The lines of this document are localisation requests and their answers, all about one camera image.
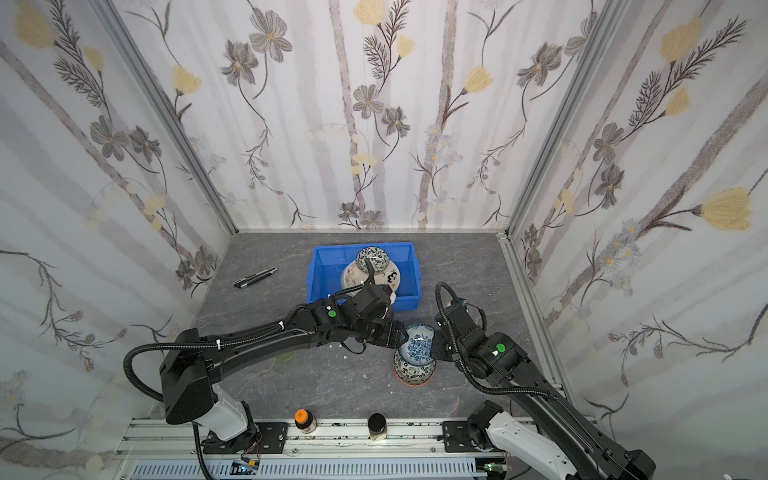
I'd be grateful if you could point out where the blue floral bowl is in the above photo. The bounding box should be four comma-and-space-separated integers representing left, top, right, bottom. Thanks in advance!
398, 323, 435, 367

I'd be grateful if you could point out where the cream floral plate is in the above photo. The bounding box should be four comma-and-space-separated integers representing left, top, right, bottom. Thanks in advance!
341, 260, 401, 304

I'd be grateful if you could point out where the black white patterned bowl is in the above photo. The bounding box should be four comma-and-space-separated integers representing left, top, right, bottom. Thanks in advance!
355, 246, 391, 274
393, 351, 436, 378

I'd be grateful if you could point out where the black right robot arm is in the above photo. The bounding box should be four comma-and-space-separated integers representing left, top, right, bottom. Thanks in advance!
432, 298, 656, 479

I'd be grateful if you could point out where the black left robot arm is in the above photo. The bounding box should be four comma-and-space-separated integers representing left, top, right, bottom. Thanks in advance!
122, 283, 408, 478

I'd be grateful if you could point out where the blue plastic bin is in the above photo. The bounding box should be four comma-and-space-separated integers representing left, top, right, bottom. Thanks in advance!
307, 242, 423, 312

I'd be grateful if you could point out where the green glass cup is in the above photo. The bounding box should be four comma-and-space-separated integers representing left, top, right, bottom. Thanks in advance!
277, 352, 295, 363

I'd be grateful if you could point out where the black lid jar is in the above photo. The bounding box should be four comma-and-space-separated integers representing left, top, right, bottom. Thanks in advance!
367, 413, 388, 441

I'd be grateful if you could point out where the orange lid jar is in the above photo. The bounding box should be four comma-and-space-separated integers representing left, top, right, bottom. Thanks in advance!
294, 409, 317, 435

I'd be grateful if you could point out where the aluminium rail frame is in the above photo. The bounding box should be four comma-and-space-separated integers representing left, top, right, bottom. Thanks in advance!
113, 383, 613, 480

